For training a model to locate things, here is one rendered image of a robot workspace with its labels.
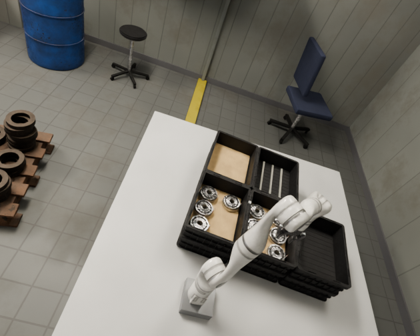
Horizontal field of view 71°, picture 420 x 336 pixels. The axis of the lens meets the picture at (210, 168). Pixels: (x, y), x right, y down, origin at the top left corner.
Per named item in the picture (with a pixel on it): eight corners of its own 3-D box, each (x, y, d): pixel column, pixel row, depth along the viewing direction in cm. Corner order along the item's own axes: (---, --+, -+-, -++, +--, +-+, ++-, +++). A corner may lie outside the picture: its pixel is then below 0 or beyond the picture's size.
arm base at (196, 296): (205, 306, 138) (216, 294, 126) (186, 303, 137) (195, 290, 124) (207, 286, 144) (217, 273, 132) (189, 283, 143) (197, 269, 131)
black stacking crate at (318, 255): (337, 297, 156) (351, 289, 148) (286, 277, 155) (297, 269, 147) (332, 234, 184) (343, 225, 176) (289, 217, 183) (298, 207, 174)
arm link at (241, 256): (251, 257, 103) (237, 235, 108) (207, 293, 116) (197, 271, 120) (265, 253, 110) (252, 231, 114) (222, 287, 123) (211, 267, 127)
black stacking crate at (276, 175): (288, 217, 183) (297, 207, 175) (244, 199, 181) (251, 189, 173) (290, 173, 211) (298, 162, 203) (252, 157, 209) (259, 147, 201)
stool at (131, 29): (153, 73, 386) (161, 30, 344) (142, 91, 353) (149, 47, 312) (117, 60, 380) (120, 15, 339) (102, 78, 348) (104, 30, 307)
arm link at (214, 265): (203, 260, 117) (192, 276, 129) (214, 282, 112) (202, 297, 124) (221, 252, 121) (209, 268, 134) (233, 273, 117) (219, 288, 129)
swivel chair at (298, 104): (310, 129, 411) (362, 57, 333) (309, 157, 368) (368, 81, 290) (268, 111, 410) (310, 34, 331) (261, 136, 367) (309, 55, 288)
